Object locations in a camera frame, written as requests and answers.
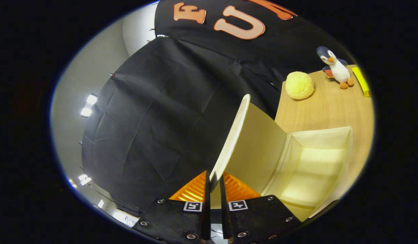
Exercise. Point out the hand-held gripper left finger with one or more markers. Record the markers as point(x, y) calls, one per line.
point(207, 210)

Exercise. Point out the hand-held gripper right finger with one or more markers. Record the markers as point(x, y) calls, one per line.
point(223, 217)

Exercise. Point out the cream fabric storage box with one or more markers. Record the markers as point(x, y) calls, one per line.
point(314, 162)

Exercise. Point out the black backdrop cloth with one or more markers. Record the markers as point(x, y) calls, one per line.
point(154, 118)

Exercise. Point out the yellow bun plush toy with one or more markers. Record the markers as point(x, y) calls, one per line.
point(299, 85)

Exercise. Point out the penguin plush toy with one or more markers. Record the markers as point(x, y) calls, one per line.
point(338, 69)

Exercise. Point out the yellow book with red circle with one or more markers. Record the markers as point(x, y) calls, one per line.
point(361, 81)

